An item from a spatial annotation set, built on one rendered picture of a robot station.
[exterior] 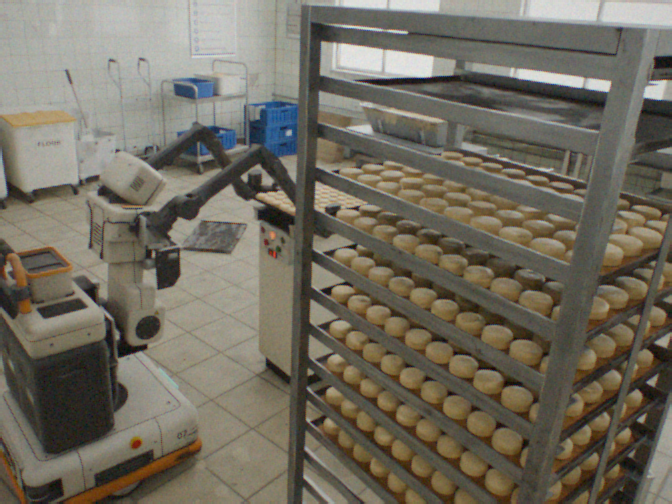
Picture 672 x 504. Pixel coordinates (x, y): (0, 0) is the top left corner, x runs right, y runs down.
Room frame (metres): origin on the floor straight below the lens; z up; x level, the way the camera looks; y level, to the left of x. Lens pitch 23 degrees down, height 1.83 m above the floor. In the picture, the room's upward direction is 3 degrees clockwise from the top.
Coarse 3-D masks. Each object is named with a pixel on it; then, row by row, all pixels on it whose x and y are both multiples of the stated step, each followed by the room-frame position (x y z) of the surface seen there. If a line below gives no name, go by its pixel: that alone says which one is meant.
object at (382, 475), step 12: (324, 432) 1.17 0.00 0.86; (336, 432) 1.16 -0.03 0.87; (336, 444) 1.13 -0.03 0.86; (348, 444) 1.12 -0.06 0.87; (348, 456) 1.09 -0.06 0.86; (360, 456) 1.08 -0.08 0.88; (372, 456) 1.08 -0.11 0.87; (372, 468) 1.04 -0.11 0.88; (384, 468) 1.04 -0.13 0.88; (384, 480) 1.02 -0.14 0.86; (396, 480) 1.00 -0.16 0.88; (396, 492) 0.99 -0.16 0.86; (408, 492) 0.97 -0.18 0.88
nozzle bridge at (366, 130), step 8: (352, 128) 3.31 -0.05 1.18; (360, 128) 3.32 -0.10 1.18; (368, 128) 3.33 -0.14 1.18; (368, 136) 3.17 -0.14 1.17; (376, 136) 3.13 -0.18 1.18; (384, 136) 3.14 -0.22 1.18; (392, 136) 3.15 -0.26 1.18; (400, 144) 3.00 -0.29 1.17; (408, 144) 2.98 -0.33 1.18; (416, 144) 2.99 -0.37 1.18; (464, 144) 3.06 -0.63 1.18; (344, 152) 3.31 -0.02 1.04; (352, 152) 3.30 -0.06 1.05; (360, 152) 3.31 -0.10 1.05; (424, 152) 2.87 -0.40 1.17; (432, 152) 2.84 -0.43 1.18; (440, 152) 2.85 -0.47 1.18; (480, 152) 2.96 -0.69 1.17; (360, 160) 3.36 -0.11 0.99; (368, 160) 3.21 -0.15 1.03; (376, 160) 3.17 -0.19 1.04
